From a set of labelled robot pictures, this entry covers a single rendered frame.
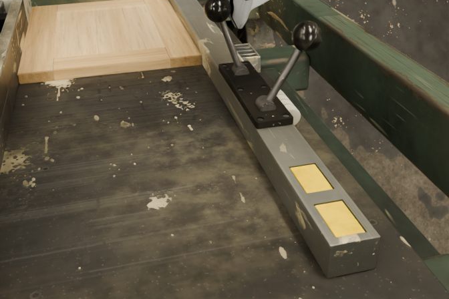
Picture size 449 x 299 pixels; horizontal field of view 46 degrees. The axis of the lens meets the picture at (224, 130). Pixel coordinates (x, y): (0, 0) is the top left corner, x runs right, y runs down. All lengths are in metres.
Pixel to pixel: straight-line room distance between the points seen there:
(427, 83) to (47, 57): 0.64
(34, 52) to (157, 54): 0.23
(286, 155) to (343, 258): 0.16
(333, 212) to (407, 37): 2.09
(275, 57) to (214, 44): 0.19
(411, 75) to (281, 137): 0.26
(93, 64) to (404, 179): 1.81
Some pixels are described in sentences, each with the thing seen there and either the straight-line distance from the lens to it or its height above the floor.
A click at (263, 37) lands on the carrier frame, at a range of 1.46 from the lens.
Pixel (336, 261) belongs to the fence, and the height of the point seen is 1.70.
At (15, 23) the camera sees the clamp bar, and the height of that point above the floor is 1.17.
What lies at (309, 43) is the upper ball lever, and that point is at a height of 1.55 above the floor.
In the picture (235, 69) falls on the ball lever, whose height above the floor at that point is 1.40.
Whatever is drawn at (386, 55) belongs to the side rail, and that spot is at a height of 1.39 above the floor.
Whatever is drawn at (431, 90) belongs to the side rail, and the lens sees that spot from 0.78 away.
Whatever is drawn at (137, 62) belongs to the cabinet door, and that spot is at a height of 1.24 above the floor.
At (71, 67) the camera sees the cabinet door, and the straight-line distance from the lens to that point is 0.94.
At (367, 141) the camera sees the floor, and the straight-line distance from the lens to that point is 2.42.
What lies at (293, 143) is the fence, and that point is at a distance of 0.63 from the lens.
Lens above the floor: 2.15
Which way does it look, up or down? 78 degrees down
